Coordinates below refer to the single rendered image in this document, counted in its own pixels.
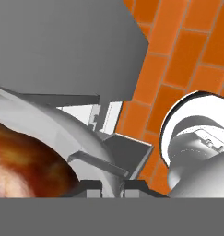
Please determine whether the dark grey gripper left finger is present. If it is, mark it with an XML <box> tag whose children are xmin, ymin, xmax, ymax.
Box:
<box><xmin>65</xmin><ymin>179</ymin><xmax>104</xmax><ymax>199</ymax></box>

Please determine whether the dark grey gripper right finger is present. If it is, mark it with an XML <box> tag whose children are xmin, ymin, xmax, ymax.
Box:
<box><xmin>122</xmin><ymin>179</ymin><xmax>167</xmax><ymax>199</ymax></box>

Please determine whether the grey meat container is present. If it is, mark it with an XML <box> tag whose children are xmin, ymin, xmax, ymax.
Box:
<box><xmin>0</xmin><ymin>84</ymin><xmax>155</xmax><ymax>199</ymax></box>

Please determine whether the white and black round thing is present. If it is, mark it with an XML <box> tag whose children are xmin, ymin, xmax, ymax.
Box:
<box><xmin>159</xmin><ymin>89</ymin><xmax>224</xmax><ymax>199</ymax></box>

